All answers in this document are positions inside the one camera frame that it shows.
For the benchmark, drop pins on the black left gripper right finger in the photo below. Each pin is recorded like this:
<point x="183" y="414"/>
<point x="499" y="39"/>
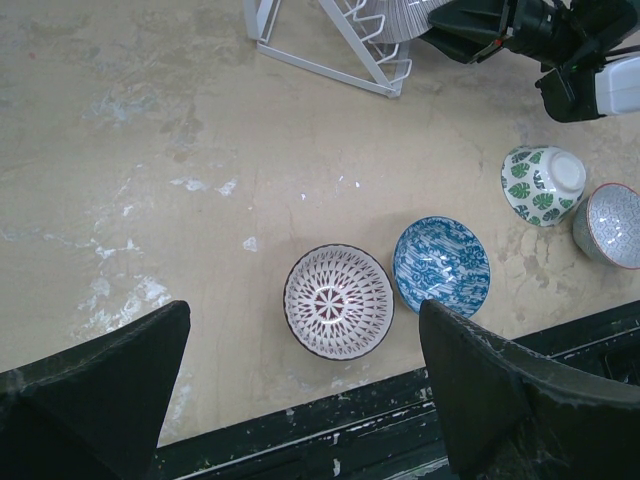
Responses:
<point x="507" y="412"/>

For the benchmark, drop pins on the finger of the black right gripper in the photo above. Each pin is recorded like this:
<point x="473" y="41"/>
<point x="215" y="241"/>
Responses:
<point x="471" y="15"/>
<point x="460" y="49"/>

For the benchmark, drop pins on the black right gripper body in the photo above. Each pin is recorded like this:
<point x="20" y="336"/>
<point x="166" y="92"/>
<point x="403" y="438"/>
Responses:
<point x="541" y="31"/>

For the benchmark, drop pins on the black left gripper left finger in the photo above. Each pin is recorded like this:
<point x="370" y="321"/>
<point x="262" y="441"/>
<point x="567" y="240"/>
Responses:
<point x="94" y="411"/>

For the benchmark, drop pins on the purple striped bowl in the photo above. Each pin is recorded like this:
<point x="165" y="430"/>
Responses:
<point x="404" y="20"/>

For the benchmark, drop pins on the white wire dish rack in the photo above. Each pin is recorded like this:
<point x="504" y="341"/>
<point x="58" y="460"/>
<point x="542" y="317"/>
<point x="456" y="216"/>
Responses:
<point x="340" y="40"/>

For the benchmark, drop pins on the green leaf pattern bowl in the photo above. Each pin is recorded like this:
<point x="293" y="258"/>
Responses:
<point x="542" y="183"/>

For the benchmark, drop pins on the blue floral pattern bowl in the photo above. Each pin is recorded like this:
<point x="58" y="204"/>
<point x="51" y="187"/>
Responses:
<point x="439" y="258"/>

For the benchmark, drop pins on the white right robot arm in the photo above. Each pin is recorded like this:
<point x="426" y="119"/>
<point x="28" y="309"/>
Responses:
<point x="587" y="74"/>

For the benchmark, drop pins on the maroon lattice pattern bowl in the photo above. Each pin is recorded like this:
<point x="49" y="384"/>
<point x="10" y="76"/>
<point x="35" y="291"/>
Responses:
<point x="338" y="302"/>

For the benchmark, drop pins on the grey bowl red rim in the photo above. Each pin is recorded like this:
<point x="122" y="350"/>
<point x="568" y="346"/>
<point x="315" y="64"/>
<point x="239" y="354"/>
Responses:
<point x="606" y="226"/>

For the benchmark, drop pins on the black table front rail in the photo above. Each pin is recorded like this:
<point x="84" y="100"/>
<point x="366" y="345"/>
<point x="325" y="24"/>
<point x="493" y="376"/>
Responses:
<point x="388" y="429"/>

